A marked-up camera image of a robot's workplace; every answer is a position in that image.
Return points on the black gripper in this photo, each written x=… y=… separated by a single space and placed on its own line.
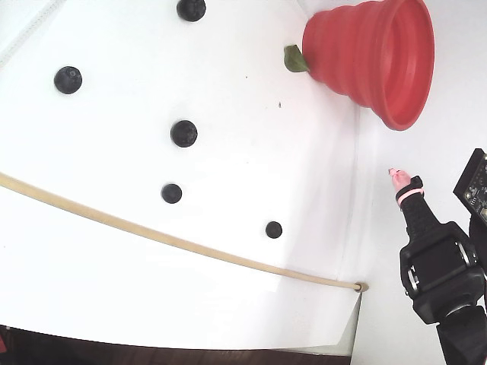
x=437 y=262

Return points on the small dark blueberry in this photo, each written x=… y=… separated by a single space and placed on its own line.
x=274 y=229
x=171 y=193

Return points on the red collapsible silicone cup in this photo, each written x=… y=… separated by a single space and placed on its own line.
x=342 y=49

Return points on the long thin wooden stick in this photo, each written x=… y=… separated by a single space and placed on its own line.
x=228 y=256

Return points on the small green leaf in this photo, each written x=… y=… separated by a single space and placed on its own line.
x=295 y=60

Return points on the large dark blueberry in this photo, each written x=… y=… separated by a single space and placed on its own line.
x=184 y=133
x=68 y=80
x=191 y=9

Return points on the large white base sheet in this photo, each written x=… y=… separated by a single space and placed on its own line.
x=114 y=304

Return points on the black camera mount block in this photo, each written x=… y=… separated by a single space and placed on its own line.
x=480 y=239

